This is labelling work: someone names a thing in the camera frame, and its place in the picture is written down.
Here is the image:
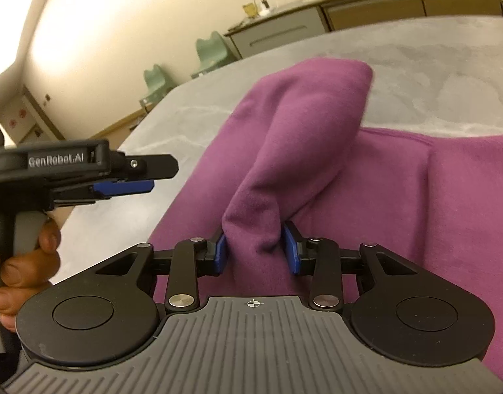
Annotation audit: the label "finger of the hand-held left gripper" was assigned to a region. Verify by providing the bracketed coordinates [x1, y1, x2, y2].
[124, 154, 179, 181]
[91, 180, 155, 198]

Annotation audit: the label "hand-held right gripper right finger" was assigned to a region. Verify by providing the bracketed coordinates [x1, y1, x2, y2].
[281, 221, 419, 312]

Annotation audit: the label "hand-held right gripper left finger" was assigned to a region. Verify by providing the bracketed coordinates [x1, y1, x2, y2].
[95, 230, 228, 313]

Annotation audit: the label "purple pants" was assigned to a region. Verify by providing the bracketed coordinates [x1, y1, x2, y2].
[148, 58, 503, 386]

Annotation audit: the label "person's left hand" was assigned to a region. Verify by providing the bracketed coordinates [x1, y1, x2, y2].
[0, 217, 62, 331]

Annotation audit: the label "green plastic child chair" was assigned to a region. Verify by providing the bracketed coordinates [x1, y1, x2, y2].
[191, 31, 243, 79]
[139, 63, 179, 113]

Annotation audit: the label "grey and brown sideboard cabinet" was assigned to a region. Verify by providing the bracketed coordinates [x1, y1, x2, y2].
[223, 0, 503, 59]

